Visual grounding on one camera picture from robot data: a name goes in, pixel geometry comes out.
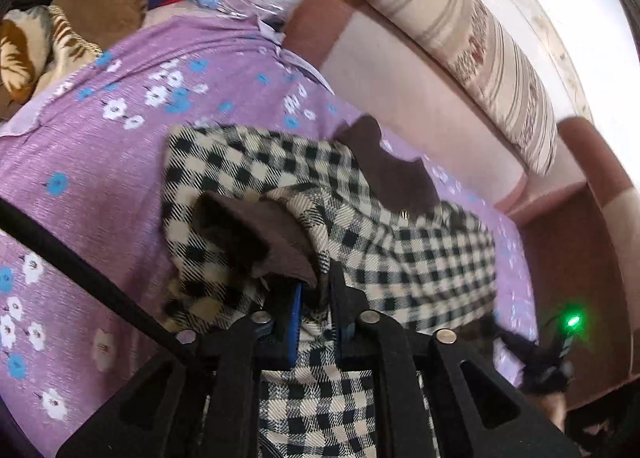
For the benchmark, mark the black and cream checkered coat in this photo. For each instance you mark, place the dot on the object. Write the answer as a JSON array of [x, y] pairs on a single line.
[[425, 263]]

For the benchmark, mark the brown animal print blanket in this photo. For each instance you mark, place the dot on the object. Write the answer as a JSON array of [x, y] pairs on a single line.
[[30, 53]]

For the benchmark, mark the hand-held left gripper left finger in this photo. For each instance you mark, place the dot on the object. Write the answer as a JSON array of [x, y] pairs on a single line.
[[296, 323]]

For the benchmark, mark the clear plastic bag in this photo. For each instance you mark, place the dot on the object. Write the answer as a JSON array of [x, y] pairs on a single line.
[[260, 3]]

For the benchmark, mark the striped beige cushion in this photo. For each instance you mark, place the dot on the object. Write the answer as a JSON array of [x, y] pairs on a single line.
[[480, 53]]

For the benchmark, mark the brown cloth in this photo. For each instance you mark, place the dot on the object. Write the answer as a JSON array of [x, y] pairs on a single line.
[[107, 3]]

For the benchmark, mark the purple floral bedsheet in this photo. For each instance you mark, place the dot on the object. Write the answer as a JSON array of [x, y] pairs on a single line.
[[100, 163]]

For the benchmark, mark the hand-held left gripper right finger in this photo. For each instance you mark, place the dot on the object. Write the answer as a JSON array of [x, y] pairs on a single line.
[[336, 318]]

